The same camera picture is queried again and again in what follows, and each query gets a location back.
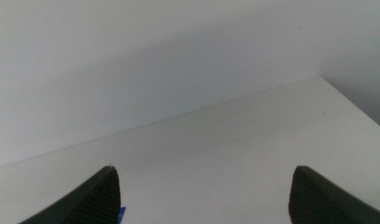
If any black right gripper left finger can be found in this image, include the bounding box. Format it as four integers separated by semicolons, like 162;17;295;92
19;165;121;224

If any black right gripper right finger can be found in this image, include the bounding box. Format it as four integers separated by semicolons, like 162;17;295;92
288;165;380;224

